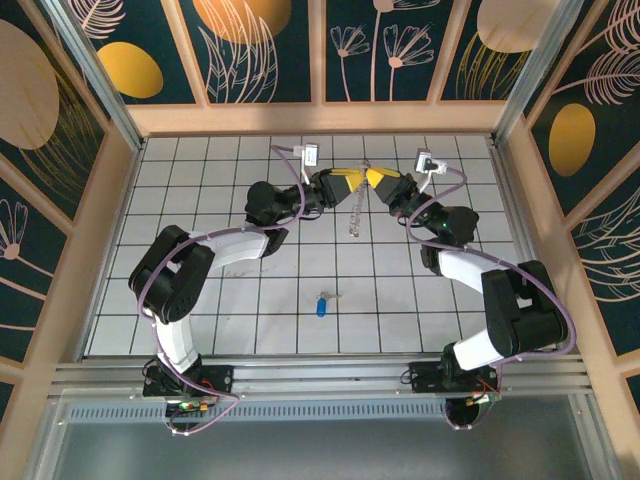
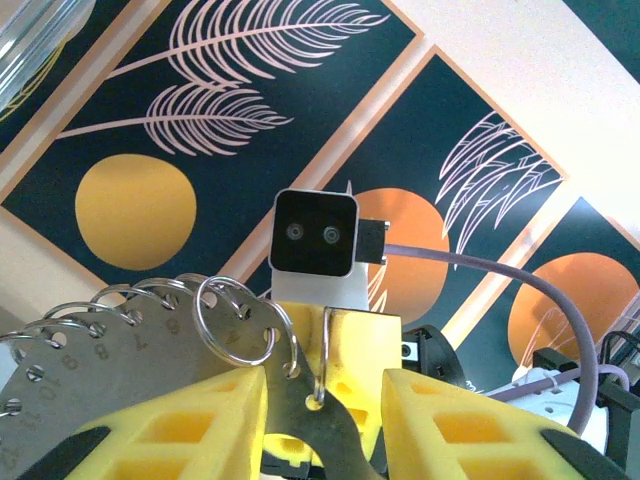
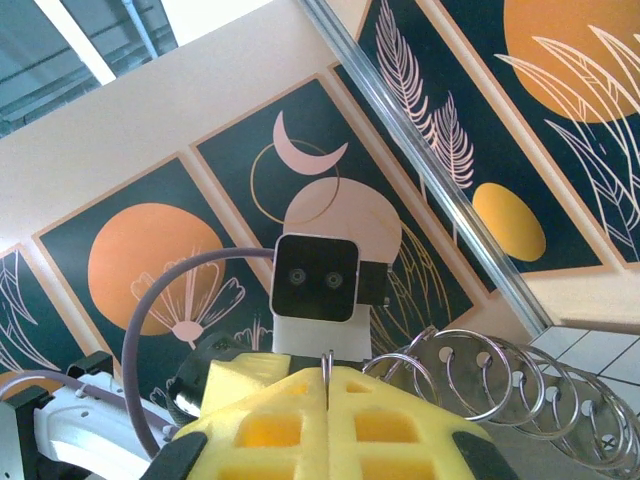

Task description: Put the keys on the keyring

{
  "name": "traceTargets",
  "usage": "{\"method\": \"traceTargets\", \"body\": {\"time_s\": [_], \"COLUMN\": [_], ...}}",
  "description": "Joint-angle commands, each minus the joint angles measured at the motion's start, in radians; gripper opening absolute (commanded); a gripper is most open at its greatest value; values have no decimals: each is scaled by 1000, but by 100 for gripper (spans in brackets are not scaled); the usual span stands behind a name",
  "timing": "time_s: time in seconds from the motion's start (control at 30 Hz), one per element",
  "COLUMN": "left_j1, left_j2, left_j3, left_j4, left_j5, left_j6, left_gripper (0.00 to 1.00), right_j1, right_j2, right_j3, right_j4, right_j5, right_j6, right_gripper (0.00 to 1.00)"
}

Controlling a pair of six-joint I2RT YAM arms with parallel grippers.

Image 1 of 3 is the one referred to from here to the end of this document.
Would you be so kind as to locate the clear plastic bag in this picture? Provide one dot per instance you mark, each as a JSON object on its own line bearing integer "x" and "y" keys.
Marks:
{"x": 356, "y": 220}

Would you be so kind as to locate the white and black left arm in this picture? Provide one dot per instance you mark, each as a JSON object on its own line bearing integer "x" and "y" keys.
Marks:
{"x": 235, "y": 250}

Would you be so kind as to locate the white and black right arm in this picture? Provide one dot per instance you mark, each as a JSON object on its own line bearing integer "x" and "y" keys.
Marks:
{"x": 470, "y": 272}

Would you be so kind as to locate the small controller board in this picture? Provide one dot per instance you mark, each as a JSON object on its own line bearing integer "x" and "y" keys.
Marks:
{"x": 487, "y": 397}
{"x": 192, "y": 406}

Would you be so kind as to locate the slotted metal cover strip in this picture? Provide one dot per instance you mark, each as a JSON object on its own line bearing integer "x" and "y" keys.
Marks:
{"x": 300, "y": 412}

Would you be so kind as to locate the grey metal tray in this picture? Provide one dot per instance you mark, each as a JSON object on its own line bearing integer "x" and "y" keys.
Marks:
{"x": 320, "y": 450}

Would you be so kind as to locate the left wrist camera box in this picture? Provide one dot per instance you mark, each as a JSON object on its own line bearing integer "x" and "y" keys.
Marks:
{"x": 310, "y": 155}

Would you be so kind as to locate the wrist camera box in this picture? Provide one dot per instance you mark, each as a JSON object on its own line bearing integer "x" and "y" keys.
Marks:
{"x": 427, "y": 161}
{"x": 310, "y": 155}

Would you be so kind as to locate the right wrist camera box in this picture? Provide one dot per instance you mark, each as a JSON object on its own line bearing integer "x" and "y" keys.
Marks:
{"x": 427, "y": 161}

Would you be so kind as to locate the aluminium side rail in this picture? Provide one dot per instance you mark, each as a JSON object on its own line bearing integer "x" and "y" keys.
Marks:
{"x": 511, "y": 200}

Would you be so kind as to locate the wall panel with flower outlines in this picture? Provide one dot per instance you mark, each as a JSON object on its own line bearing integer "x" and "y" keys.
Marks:
{"x": 390, "y": 50}

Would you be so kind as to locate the wall panel with feather outline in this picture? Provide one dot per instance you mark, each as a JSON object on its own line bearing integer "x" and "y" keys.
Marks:
{"x": 572, "y": 140}

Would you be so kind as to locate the wall panel with leaf outlines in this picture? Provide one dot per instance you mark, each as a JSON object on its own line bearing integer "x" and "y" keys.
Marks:
{"x": 250, "y": 60}

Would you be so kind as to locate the wall panel with yellow lines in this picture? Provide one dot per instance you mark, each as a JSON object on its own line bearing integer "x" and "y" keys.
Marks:
{"x": 480, "y": 60}

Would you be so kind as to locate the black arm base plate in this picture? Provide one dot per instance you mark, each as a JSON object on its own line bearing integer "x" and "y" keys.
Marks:
{"x": 220, "y": 377}
{"x": 422, "y": 377}

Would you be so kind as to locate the dark floral wall panel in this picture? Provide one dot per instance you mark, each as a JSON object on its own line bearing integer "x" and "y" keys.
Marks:
{"x": 25, "y": 280}
{"x": 610, "y": 260}

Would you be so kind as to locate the aluminium frame post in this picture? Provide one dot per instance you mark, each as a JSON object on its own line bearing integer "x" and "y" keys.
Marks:
{"x": 532, "y": 75}
{"x": 97, "y": 75}

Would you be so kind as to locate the long aluminium frame rail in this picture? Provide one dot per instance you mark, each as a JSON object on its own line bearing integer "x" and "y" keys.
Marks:
{"x": 320, "y": 380}

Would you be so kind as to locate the wall panel with yellow oval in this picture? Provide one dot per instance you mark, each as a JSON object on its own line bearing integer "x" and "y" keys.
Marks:
{"x": 130, "y": 70}

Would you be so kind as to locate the wall panel with large circle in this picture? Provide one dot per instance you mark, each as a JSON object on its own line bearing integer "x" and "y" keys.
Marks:
{"x": 30, "y": 100}

